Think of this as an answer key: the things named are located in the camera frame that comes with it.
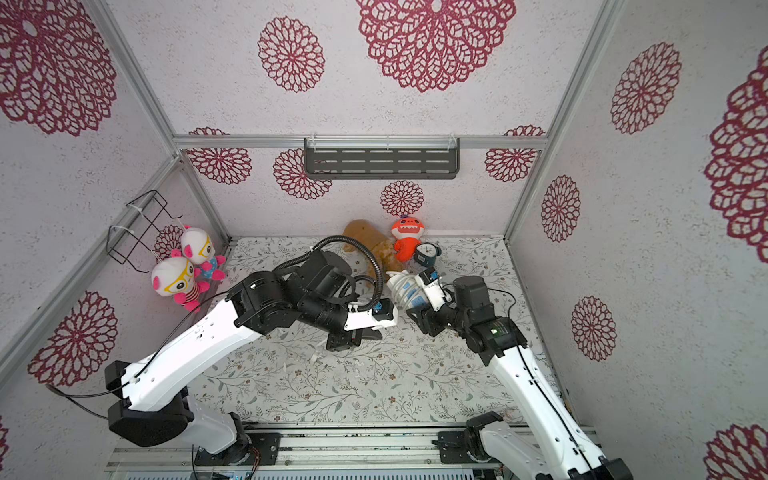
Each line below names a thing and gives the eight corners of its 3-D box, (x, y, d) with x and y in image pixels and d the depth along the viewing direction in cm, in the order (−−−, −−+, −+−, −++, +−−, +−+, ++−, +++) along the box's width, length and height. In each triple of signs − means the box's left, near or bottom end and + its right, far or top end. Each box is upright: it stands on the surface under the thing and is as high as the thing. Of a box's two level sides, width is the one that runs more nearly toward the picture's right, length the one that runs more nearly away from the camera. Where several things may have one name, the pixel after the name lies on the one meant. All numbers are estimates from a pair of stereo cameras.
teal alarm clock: (409, 259, 116) (410, 250, 112) (422, 247, 121) (424, 238, 117) (428, 271, 113) (429, 262, 109) (440, 257, 117) (442, 248, 113)
